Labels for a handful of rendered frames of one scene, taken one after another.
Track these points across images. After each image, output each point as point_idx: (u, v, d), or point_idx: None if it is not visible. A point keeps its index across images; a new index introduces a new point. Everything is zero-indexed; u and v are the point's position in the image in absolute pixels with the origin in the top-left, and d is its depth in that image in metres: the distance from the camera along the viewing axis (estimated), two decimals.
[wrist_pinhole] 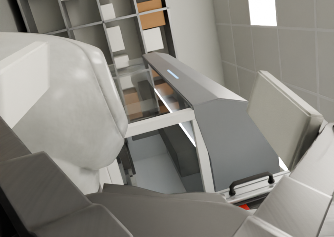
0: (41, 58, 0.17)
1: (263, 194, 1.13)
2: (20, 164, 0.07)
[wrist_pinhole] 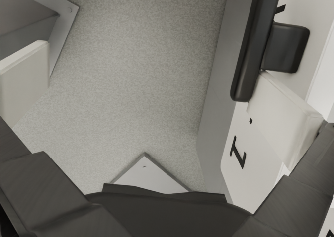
0: (41, 58, 0.17)
1: None
2: (20, 164, 0.07)
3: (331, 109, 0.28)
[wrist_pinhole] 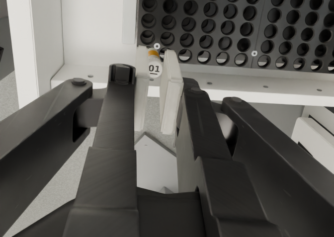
0: None
1: None
2: (110, 154, 0.07)
3: (123, 16, 0.32)
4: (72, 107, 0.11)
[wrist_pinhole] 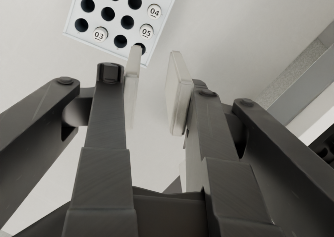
0: None
1: None
2: (103, 154, 0.07)
3: None
4: (60, 106, 0.11)
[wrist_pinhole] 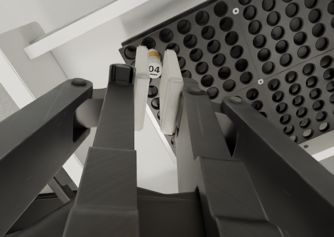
0: None
1: None
2: (110, 154, 0.07)
3: (165, 146, 0.39)
4: (72, 107, 0.11)
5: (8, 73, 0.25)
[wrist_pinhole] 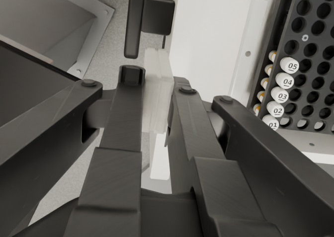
0: None
1: None
2: (115, 154, 0.07)
3: (232, 75, 0.33)
4: (81, 108, 0.11)
5: None
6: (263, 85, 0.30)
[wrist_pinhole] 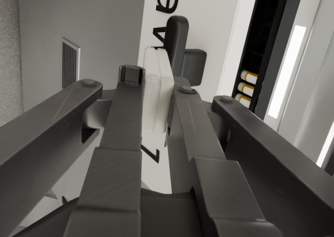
0: None
1: None
2: (115, 154, 0.07)
3: None
4: (81, 108, 0.11)
5: None
6: (240, 102, 0.34)
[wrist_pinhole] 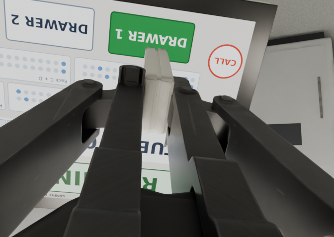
0: None
1: None
2: (115, 154, 0.07)
3: None
4: (81, 108, 0.11)
5: None
6: None
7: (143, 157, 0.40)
